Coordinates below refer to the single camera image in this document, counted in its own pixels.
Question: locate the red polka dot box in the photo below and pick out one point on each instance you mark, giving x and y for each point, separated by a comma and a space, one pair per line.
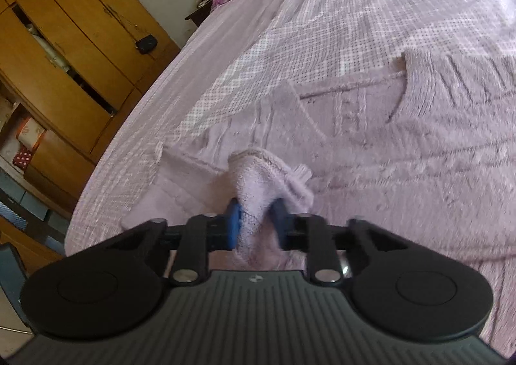
22, 157

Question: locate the grey blue storage box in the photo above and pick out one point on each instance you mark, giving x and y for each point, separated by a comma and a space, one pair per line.
36, 211

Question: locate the dark wooden nightstand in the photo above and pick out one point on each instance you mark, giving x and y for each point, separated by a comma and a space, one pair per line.
197, 16

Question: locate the pink knit sweater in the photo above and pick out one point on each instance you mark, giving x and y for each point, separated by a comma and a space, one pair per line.
403, 155

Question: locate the yellow wooden wardrobe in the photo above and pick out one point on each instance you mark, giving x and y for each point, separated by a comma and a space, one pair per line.
72, 46

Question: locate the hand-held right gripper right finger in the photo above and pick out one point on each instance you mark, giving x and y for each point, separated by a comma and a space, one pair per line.
282, 226

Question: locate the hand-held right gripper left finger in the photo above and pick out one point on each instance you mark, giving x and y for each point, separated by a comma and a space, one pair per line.
234, 224

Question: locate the small black hanging pouch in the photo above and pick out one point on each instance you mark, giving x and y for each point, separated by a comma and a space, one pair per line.
146, 44

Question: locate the orange and white box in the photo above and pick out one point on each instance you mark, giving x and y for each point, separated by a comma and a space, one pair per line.
31, 133

